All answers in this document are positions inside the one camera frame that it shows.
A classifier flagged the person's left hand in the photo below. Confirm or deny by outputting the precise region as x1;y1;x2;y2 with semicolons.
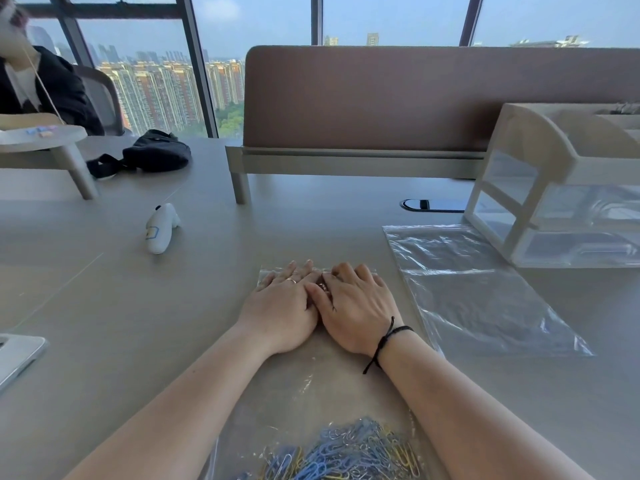
237;260;322;357

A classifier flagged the person's right hand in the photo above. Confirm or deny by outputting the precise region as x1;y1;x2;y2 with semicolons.
305;262;402;358

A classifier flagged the clear plastic zip bag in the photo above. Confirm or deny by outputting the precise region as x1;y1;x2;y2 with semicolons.
200;265;452;480

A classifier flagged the person's left forearm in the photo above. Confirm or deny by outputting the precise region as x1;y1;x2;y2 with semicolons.
64;321;281;480

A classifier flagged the person's right forearm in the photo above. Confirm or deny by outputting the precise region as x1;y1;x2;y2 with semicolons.
374;329;597;480

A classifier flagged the white handheld controller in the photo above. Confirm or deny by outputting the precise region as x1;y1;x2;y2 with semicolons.
145;203;182;255

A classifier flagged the pile of coloured paper clips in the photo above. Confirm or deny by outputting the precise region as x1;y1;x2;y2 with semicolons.
239;416;423;480

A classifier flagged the empty clear plastic bag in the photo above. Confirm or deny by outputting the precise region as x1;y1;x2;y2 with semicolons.
382;224;596;358

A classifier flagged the black fabric bag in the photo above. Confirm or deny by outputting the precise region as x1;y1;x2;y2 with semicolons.
86;129;193;181

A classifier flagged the brown desk divider panel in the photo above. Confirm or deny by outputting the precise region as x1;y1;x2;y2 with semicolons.
225;45;640;205

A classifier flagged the grey mesh office chair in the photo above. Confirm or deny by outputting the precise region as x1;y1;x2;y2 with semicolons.
72;65;126;137

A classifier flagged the white desk riser stand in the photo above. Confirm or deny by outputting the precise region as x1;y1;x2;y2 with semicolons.
0;113;100;201

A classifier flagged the silver laptop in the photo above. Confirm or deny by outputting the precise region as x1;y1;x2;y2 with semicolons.
0;333;51;395

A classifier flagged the white clear drawer organizer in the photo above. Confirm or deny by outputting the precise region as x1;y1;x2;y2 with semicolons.
463;102;640;269

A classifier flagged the black cord bracelet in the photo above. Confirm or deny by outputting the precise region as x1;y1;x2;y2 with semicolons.
362;317;415;375

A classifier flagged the black cable grommet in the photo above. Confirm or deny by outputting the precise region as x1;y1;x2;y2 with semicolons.
399;198;469;213

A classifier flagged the dark window frame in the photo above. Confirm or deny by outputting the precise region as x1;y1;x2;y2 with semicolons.
20;0;486;138

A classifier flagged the thin beige cord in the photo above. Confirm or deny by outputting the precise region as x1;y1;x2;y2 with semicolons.
21;44;64;126

